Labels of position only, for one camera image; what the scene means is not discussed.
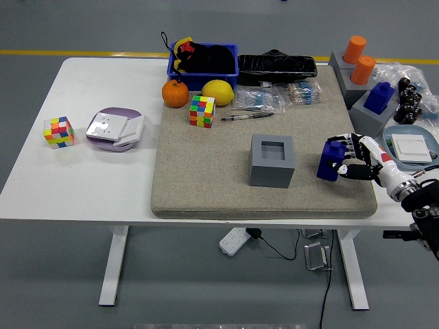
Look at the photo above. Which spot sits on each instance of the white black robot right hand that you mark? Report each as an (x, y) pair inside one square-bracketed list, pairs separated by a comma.
[(380, 161)]

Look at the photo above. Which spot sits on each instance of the blue square seal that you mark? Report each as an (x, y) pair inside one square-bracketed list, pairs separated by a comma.
[(377, 99), (329, 159)]

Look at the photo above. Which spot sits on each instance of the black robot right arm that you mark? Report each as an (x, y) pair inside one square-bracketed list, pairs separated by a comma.
[(425, 202)]

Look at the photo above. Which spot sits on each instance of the grey cube seal holder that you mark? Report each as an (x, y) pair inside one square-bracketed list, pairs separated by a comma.
[(353, 94), (335, 61), (271, 173), (367, 125)]

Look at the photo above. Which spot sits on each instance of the orange cylinder seal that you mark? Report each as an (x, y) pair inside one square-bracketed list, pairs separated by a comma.
[(362, 70), (355, 49)]

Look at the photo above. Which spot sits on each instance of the small green part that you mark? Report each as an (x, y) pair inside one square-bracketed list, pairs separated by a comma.
[(389, 142)]

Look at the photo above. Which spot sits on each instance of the light blue plate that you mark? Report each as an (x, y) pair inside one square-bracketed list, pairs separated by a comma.
[(389, 137)]

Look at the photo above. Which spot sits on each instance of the black cylinder capacitor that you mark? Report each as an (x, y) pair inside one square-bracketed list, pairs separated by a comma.
[(405, 83), (404, 94), (409, 110), (404, 118), (415, 97)]

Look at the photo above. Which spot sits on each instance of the black table control panel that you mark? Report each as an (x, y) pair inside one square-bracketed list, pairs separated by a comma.
[(394, 235)]

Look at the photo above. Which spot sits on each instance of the crumpled clear plastic bag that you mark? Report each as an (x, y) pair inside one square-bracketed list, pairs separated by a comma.
[(391, 72)]

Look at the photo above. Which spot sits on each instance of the clear bag brown resistors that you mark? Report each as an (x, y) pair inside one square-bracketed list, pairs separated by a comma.
[(305, 93)]

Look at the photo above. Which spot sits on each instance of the white table leg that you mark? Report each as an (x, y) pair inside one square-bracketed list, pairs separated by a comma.
[(353, 270), (115, 264)]

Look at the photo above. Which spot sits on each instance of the clear bag blue resistors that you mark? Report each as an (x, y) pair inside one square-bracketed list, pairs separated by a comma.
[(259, 99)]

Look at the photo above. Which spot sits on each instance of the black plastic-wrapped long bag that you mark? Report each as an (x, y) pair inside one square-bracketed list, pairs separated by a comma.
[(278, 68)]

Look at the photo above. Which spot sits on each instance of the clear ballpoint pen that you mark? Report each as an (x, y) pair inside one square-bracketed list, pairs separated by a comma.
[(247, 116)]

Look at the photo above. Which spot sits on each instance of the white power strip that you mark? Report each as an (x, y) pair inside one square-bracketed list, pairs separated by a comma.
[(234, 241)]

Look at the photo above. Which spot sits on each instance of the grey-brown fabric mat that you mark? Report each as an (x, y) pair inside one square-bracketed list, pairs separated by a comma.
[(205, 171)]

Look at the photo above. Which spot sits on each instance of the yellow lemon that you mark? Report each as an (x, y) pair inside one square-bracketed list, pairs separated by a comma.
[(217, 92)]

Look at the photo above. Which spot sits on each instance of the multicolour puzzle cube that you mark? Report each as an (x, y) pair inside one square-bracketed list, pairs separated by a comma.
[(59, 133), (202, 111)]

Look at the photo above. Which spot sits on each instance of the blue plastic bin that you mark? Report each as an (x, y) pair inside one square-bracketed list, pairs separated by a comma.
[(205, 80)]

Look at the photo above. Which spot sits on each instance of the black cloth pouch yellow trim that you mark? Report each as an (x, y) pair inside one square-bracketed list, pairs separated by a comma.
[(209, 60)]

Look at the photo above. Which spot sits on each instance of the orange fruit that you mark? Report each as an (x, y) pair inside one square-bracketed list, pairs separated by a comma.
[(175, 94)]

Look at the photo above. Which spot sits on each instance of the purple plate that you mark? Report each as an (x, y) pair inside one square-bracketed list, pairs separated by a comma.
[(118, 112)]

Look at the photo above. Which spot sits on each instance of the white wall switch panel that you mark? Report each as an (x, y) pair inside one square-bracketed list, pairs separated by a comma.
[(409, 148), (132, 130)]

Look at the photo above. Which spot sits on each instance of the small silver metal bracket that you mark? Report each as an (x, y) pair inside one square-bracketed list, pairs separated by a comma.
[(312, 233)]

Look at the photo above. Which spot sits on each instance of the large silver metal bracket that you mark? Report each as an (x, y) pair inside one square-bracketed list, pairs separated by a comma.
[(317, 256)]

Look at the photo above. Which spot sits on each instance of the white wall socket panel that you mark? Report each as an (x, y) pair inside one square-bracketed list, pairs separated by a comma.
[(106, 126)]

